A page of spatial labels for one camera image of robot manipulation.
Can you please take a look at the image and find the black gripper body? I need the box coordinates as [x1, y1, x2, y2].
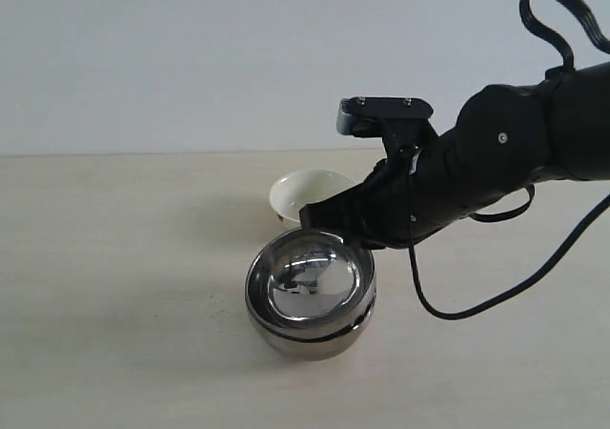
[364, 85, 552, 248]

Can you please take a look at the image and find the small white ceramic bowl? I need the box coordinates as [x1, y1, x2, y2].
[268, 169, 356, 230]

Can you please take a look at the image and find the smooth steel bowl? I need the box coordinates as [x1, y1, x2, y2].
[245, 228, 376, 342]

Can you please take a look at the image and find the ribbed steel bowl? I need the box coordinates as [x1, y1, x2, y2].
[248, 300, 376, 362]

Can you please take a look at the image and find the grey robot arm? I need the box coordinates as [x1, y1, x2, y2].
[299, 64, 609, 249]

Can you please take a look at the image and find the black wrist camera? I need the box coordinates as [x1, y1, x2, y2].
[335, 96, 438, 158]

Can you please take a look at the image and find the black flat ribbon cable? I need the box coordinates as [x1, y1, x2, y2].
[518, 0, 610, 80]

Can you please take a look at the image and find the black camera cable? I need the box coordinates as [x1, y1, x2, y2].
[407, 147, 610, 320]

